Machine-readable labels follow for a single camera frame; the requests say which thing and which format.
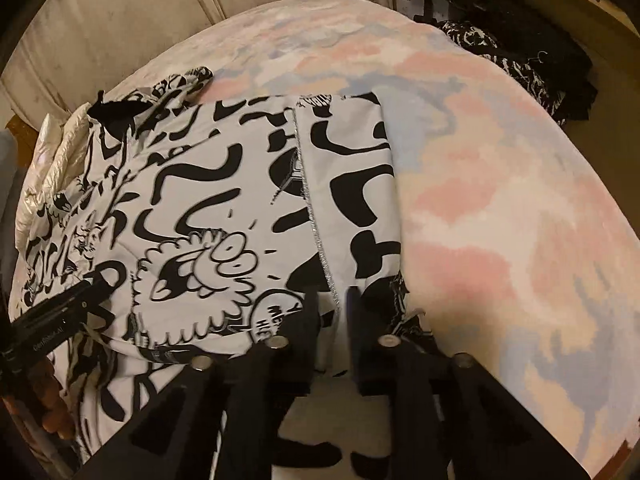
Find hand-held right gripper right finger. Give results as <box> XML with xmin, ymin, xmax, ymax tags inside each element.
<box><xmin>346</xmin><ymin>285</ymin><xmax>591</xmax><ymax>480</ymax></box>

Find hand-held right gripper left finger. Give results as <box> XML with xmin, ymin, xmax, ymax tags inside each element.
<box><xmin>75</xmin><ymin>290</ymin><xmax>322</xmax><ymax>480</ymax></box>

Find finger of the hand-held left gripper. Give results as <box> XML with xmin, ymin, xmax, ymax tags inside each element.
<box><xmin>74</xmin><ymin>265</ymin><xmax>128</xmax><ymax>319</ymax></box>

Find black white graffiti print jacket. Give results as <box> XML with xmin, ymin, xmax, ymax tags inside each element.
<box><xmin>7</xmin><ymin>65</ymin><xmax>442</xmax><ymax>480</ymax></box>

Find dark patterned clothes pile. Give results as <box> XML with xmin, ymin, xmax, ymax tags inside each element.
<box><xmin>434</xmin><ymin>19</ymin><xmax>599</xmax><ymax>124</ymax></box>

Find person's left hand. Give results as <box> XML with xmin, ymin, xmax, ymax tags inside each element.
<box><xmin>7</xmin><ymin>355</ymin><xmax>77</xmax><ymax>440</ymax></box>

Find cream satin pillows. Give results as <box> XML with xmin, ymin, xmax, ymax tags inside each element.
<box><xmin>15</xmin><ymin>110</ymin><xmax>95</xmax><ymax>252</ymax></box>

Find pastel patterned bed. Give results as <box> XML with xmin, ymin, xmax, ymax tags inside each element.
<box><xmin>7</xmin><ymin>7</ymin><xmax>639</xmax><ymax>480</ymax></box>

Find beige curtains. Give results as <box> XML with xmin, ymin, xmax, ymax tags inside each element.
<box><xmin>0</xmin><ymin>0</ymin><xmax>402</xmax><ymax>127</ymax></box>

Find white labelled box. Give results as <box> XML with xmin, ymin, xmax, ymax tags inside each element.
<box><xmin>394</xmin><ymin>0</ymin><xmax>437</xmax><ymax>24</ymax></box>

